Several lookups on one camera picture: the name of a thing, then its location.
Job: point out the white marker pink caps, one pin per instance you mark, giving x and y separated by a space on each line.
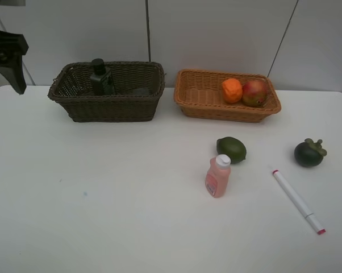
299 203

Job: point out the black whiteboard eraser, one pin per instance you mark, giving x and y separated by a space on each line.
141 92

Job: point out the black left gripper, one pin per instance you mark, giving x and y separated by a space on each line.
11 66

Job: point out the pink bottle white cap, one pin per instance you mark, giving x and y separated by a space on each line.
218 175

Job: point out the green lime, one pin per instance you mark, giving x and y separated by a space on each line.
233 148

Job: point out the orange tangerine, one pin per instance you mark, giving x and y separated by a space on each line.
232 90

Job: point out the dark mangosteen green stem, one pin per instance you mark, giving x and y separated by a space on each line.
309 153

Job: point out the black bottle with green label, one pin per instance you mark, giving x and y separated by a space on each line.
101 79

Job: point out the dark brown wicker basket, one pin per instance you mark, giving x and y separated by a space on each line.
72 90

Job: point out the orange wicker basket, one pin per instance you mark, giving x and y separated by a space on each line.
198 93

